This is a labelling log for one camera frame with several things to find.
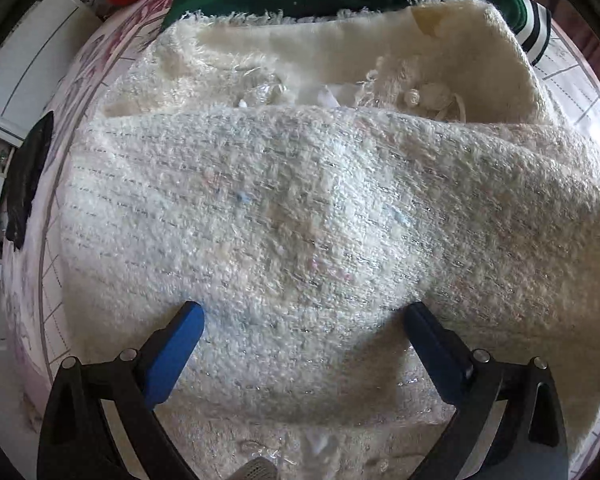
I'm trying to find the cream fuzzy tweed jacket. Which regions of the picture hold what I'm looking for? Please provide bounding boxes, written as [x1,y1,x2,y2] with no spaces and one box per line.
[57,0,600,480]

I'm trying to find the floral grid-pattern bed sheet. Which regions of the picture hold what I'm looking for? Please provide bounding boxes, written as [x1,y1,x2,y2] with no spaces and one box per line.
[0,0,600,480]

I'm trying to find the black garment on bed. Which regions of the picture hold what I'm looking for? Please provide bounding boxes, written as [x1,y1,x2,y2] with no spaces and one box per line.
[5,112,54,250]

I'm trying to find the white drawer cabinet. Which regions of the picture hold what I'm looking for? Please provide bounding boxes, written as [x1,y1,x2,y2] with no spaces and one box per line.
[0,0,102,278]

